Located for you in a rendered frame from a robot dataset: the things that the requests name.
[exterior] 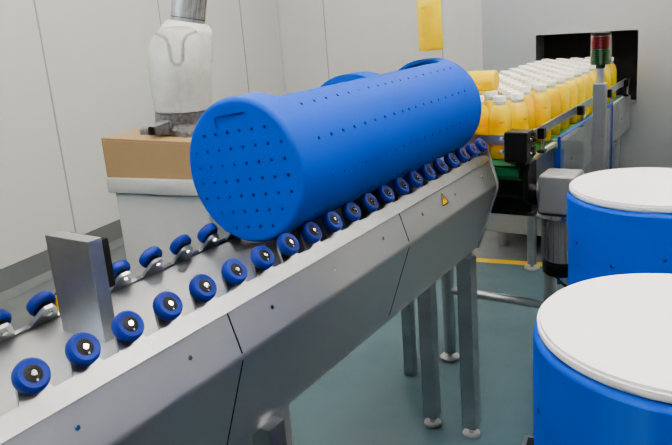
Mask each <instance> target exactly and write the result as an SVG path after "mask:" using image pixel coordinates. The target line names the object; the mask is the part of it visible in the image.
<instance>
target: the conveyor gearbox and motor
mask: <svg viewBox="0 0 672 445"><path fill-rule="evenodd" d="M584 174H585V173H584V172H583V170H579V169H559V168H549V169H548V170H546V171H545V172H544V173H542V174H541V175H540V176H539V179H538V182H537V184H536V187H535V195H536V199H537V202H538V207H539V209H538V211H537V214H538V216H540V217H541V241H542V257H543V259H542V271H543V272H544V273H545V274H546V275H548V276H551V277H555V278H556V279H557V278H568V229H567V192H568V191H569V184H570V183H571V182H572V181H573V180H574V179H575V178H577V177H579V176H581V175H584Z"/></svg>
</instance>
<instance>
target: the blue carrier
mask: <svg viewBox="0 0 672 445"><path fill-rule="evenodd" d="M480 117H481V99H480V94H479V91H478V88H477V86H476V84H475V82H474V80H473V79H472V77H471V76H470V75H469V74H468V72H467V71H466V70H465V69H463V68H462V67H461V66H459V65H458V64H456V63H454V62H452V61H450V60H447V59H443V58H426V59H421V60H416V61H413V62H410V63H408V64H406V65H404V66H403V67H401V68H400V69H399V70H398V71H394V72H389V73H384V74H378V73H374V72H368V71H361V72H354V73H349V74H344V75H339V76H336V77H334V78H331V79H330V80H328V81H326V82H325V83H324V84H322V85H321V86H320V87H318V88H314V89H309V90H304V91H300V92H295V93H290V94H285V95H281V96H273V95H271V94H267V93H260V92H254V93H247V94H242V95H237V96H231V97H227V98H224V99H221V100H219V101H217V102H215V103H214V104H212V105H211V106H210V107H208V108H207V109H206V110H205V112H204V113H203V114H202V115H201V117H200V118H199V120H198V122H197V124H196V126H195V128H194V131H193V134H192V138H191V144H190V168H191V174H192V179H193V182H194V186H195V189H196V191H197V194H198V196H199V198H200V200H201V202H202V204H203V205H204V207H205V209H206V210H207V212H208V213H209V214H210V216H211V217H212V218H213V219H214V220H215V221H216V222H217V223H218V224H219V225H220V226H221V227H222V228H223V229H225V230H226V231H227V232H229V233H230V234H232V235H234V236H236V237H238V238H240V239H243V240H246V241H251V242H267V241H271V240H274V239H277V238H278V237H279V236H280V235H281V234H282V233H286V232H287V233H289V232H291V231H293V230H295V229H297V228H299V227H301V226H302V225H303V224H304V223H305V222H307V221H313V220H316V219H318V218H320V217H322V216H323V215H324V214H325V213H326V212H328V211H334V210H336V209H338V208H340V207H342V206H343V205H344V204H345V203H346V202H349V201H350V202H352V201H354V200H356V199H358V198H360V197H361V196H362V195H363V194H365V193H371V192H373V191H375V190H377V189H378V187H380V186H381V185H387V184H389V183H391V182H393V180H394V179H396V178H398V177H399V178H401V177H403V176H405V175H407V174H408V173H409V172H410V171H415V170H417V169H420V168H421V166H423V165H425V164H427V165H428V164H430V163H432V162H433V161H434V160H435V159H437V158H439V159H440V158H442V157H444V156H445V155H446V154H447V153H452V152H454V151H455V150H456V149H457V148H461V147H463V146H464V145H465V144H466V143H467V142H468V141H469V140H470V139H471V138H472V137H473V135H474V133H475V132H476V130H477V128H478V125H479V122H480Z"/></svg>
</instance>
